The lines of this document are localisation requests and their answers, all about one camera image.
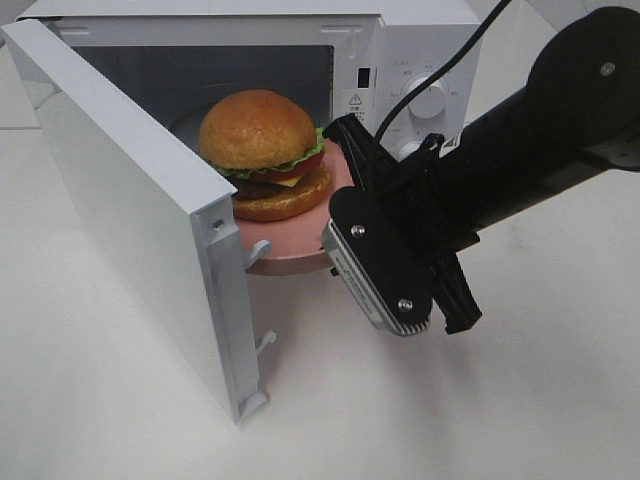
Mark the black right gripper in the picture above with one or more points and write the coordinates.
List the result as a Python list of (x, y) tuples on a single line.
[(407, 194)]

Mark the white timer knob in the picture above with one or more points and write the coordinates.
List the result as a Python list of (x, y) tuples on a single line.
[(408, 149)]

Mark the pink round plate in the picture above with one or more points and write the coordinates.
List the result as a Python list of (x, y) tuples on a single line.
[(296, 242)]

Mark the burger with lettuce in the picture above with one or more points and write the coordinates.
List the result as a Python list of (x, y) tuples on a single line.
[(268, 147)]

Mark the white microwave door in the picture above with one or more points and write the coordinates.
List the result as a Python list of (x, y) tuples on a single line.
[(162, 215)]

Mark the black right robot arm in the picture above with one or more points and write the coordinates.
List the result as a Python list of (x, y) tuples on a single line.
[(576, 117)]

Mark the white upper power knob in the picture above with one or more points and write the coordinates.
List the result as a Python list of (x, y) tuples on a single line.
[(431, 101)]

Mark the white microwave oven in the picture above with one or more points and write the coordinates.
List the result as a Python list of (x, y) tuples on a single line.
[(375, 60)]

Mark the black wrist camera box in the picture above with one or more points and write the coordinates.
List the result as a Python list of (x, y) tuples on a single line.
[(374, 264)]

